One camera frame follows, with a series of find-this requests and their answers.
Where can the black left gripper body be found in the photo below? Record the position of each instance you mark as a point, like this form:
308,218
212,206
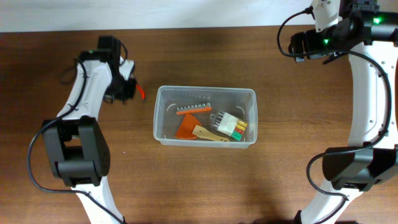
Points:
120,87

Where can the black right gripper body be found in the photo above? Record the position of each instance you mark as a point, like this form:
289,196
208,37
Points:
325,41

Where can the red-handled pliers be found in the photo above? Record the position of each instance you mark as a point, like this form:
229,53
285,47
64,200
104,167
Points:
141,91

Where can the clear plastic container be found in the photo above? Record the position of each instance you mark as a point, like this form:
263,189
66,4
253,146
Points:
239,102

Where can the orange socket rail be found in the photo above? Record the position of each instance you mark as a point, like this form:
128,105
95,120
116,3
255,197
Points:
200,108

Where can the orange scraper wooden handle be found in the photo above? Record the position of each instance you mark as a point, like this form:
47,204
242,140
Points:
191,129

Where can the colourful bit set case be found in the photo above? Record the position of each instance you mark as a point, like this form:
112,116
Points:
228,124

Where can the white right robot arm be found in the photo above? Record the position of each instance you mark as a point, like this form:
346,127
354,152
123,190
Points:
368,37

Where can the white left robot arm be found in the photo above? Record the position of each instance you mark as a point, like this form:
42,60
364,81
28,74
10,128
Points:
76,148

